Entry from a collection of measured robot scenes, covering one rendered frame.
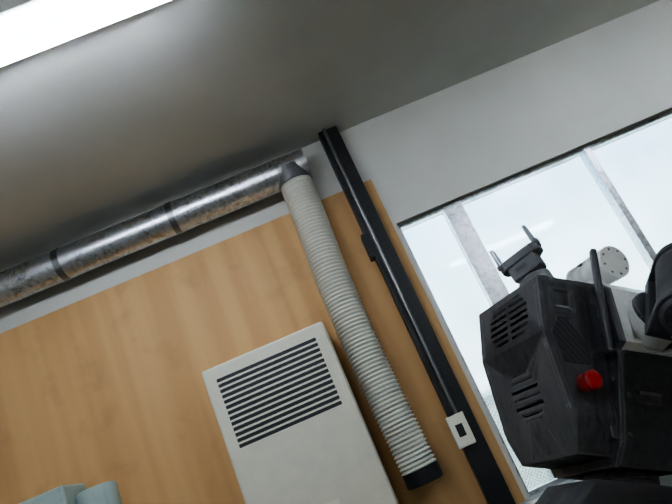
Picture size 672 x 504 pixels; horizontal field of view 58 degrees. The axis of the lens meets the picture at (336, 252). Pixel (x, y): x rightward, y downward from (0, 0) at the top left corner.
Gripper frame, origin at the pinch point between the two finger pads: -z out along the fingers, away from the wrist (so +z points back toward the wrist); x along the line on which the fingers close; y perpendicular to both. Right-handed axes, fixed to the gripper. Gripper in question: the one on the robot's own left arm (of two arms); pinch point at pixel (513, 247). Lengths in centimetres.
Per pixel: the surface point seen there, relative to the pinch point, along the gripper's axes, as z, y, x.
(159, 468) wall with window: -25, -11, -178
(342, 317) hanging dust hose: -46, -43, -85
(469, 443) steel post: 14, -80, -76
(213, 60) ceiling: -112, 38, -43
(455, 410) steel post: 1, -77, -74
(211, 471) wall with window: -16, -24, -163
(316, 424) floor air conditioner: -7, -29, -106
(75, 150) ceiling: -116, 56, -105
